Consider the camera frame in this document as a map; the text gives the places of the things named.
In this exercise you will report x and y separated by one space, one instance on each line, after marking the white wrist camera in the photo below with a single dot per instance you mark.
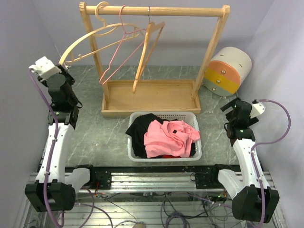
44 68
258 108

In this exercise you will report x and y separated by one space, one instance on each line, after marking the red t shirt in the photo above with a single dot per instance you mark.
170 157

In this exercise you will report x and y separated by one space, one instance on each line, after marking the aluminium mounting rail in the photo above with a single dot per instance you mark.
114 182

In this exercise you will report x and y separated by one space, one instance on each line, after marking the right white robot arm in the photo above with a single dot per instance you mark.
252 197

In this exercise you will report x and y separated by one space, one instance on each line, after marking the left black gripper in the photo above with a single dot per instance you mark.
69 78

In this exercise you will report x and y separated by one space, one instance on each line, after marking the light wooden hanger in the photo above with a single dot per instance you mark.
92 34

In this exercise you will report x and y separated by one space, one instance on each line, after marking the wooden clothes rack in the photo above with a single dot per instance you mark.
160 95

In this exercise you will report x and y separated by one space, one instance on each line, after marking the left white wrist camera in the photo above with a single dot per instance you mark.
44 68

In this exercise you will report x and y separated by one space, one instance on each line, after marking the pink wire hanger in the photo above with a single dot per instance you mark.
102 80

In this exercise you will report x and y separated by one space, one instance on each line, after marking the pink t shirt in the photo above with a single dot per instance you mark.
173 138

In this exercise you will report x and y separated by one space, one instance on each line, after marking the white plastic basket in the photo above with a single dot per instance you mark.
187 117

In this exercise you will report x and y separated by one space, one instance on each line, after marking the round pastel drawer cabinet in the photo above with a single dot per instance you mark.
226 71

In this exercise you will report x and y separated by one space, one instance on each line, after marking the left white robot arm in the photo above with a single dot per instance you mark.
53 190

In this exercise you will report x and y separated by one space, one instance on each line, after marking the wooden hanger metal hook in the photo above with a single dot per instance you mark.
145 56

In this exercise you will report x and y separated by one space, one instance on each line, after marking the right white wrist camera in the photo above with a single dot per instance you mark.
258 108

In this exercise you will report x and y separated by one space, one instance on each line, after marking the black printed t shirt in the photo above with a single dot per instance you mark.
137 130

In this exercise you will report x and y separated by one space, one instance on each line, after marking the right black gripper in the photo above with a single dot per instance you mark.
231 104

